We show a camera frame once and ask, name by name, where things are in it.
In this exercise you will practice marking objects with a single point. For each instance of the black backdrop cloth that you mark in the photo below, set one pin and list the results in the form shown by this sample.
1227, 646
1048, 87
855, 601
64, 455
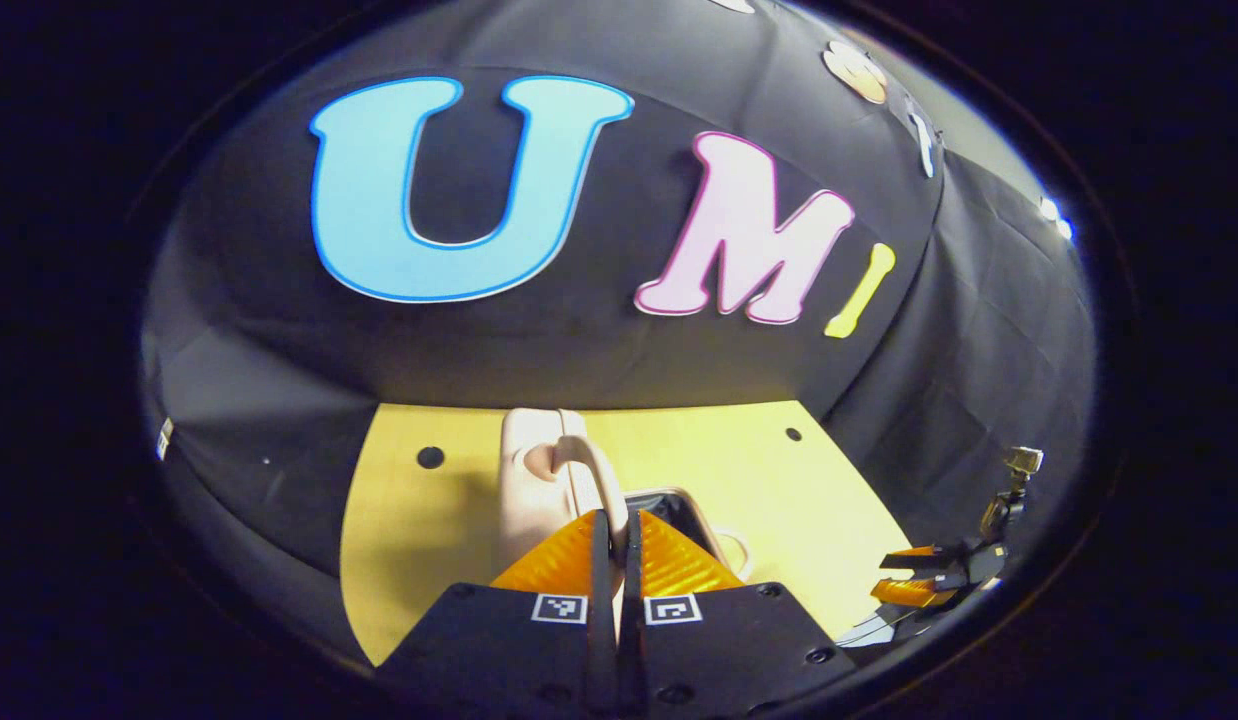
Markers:
579, 350

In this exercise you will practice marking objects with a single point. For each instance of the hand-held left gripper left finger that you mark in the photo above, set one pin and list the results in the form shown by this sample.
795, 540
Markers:
601, 650

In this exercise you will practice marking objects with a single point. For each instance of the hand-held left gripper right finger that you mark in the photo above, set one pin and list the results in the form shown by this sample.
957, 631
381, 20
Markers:
634, 650

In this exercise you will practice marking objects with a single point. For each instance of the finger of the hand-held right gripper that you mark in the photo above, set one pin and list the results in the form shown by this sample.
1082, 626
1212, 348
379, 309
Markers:
919, 562
909, 592

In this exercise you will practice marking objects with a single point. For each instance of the pink suitcase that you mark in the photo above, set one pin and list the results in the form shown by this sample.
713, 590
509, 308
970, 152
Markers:
534, 500

